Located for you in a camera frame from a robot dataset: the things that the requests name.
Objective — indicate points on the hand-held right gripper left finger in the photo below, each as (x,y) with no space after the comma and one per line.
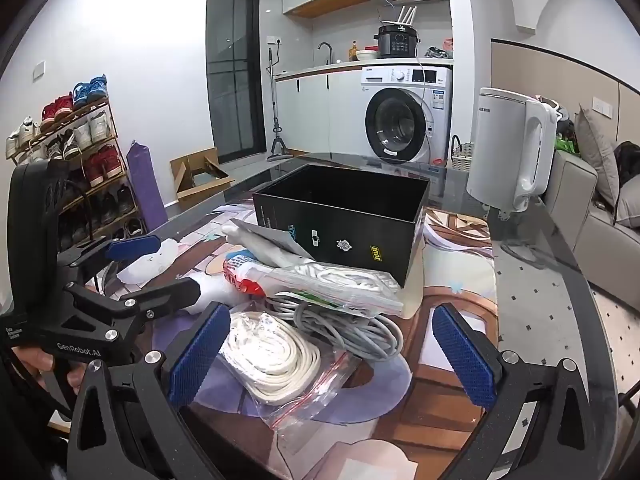
(200,355)

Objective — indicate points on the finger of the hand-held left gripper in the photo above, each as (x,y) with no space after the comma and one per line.
(170,294)
(134,249)

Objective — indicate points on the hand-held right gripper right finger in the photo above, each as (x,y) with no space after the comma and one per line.
(462,360)

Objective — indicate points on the white packet with red label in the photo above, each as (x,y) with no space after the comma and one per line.
(245,277)

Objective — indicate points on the black cardboard box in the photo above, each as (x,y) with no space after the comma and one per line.
(350,240)

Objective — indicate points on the person's left hand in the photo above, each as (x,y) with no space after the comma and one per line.
(37,362)

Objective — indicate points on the purple rolled yoga mat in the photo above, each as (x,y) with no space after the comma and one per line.
(145,185)

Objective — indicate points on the brown open carton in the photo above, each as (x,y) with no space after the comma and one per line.
(187,170)

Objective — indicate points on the wooden shoe rack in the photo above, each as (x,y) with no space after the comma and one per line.
(116,147)

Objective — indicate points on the grey plastic pouch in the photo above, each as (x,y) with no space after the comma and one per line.
(270,247)

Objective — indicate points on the printed table mat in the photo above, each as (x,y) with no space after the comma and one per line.
(460,240)

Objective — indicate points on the grey sofa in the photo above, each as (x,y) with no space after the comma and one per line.
(600,250)

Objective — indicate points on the flat mop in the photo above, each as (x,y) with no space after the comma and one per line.
(278,147)

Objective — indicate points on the dark glass door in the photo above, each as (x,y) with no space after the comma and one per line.
(232,85)

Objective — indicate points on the white wicker basket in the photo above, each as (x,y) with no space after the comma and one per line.
(462,157)

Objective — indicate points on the white electric kettle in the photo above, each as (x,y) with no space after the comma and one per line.
(500,150)

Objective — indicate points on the white kitchen counter cabinets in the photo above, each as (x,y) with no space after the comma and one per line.
(310,110)

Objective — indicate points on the green bag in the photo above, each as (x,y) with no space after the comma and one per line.
(565,145)

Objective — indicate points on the grey pillow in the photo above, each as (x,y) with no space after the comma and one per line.
(595,155)

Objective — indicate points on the white washing machine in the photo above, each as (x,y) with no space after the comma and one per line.
(400,120)

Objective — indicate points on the dark cloth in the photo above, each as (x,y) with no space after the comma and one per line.
(629,160)

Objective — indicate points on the black faucet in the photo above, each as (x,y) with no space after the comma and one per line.
(332,57)

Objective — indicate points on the yellow bottle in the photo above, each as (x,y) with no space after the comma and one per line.
(354,52)

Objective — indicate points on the white bowl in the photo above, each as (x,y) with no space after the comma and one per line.
(366,55)

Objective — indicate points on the pile of clothes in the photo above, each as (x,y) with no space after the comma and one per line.
(440,51)

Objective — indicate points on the black pressure cooker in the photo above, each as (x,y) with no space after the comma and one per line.
(397,42)

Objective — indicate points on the white router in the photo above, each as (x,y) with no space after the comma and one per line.
(406,16)

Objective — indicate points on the white wall switch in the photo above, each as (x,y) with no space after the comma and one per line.
(600,107)
(38,71)

